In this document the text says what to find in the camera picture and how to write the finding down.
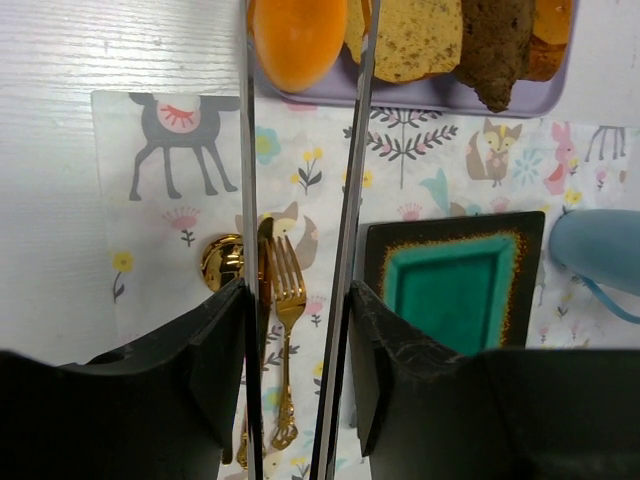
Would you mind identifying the silver metal tongs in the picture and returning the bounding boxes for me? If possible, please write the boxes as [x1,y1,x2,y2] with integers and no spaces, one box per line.
[238,1,381,479]

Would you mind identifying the orange bread piece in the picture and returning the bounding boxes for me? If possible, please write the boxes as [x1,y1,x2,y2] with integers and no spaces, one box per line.
[248,0,348,93]

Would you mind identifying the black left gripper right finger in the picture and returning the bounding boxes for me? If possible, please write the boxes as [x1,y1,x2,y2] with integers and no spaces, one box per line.
[349,281,639,479]

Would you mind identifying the speckled yellow bread slice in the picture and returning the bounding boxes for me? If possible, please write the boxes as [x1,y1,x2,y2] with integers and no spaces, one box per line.
[374,0,463,84]

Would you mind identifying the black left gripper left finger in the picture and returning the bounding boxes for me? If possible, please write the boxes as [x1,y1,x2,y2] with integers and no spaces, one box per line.
[1,280,244,479]

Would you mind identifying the animal print placemat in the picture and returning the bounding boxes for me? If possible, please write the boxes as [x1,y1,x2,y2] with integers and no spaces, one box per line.
[92,91,639,479]

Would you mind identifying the dark brown bread chunk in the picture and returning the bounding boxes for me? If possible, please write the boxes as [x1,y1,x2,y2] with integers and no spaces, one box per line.
[454,0,535,113]

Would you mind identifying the light blue mug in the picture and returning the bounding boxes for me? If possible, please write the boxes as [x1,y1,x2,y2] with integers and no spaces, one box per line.
[548,209,639,324]

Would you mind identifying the gold fork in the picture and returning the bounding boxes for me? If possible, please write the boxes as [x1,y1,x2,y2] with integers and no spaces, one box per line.
[267,235,307,451]

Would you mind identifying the gold spoon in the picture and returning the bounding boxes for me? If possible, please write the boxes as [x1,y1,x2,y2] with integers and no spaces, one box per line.
[200,234,248,470]

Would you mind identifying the black and teal square plate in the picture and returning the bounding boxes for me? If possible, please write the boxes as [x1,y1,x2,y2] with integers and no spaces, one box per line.
[361,211,545,355]

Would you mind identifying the lavender tray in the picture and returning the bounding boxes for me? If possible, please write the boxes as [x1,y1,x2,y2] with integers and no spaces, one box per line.
[252,0,579,119]

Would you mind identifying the brown crusted bread half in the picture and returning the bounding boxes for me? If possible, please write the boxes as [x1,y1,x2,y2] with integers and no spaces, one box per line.
[522,0,573,82]

